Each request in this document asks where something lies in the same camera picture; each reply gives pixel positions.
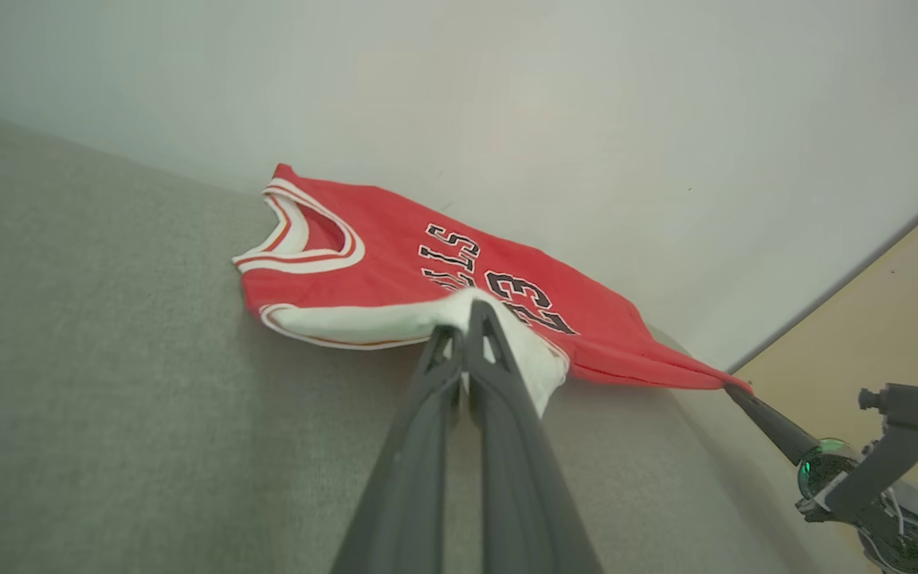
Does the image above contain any red basketball jersey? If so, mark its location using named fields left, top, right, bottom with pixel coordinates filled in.
left=232, top=163, right=755, bottom=419

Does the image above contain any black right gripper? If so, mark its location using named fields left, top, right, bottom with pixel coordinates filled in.
left=724, top=383, right=918, bottom=524

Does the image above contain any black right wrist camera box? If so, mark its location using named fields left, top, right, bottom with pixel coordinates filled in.
left=857, top=383, right=918, bottom=433

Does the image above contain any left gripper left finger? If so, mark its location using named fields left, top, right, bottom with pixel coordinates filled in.
left=331, top=323, right=468, bottom=574

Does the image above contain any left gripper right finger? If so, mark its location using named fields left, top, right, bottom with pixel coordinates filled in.
left=464, top=299, right=605, bottom=574

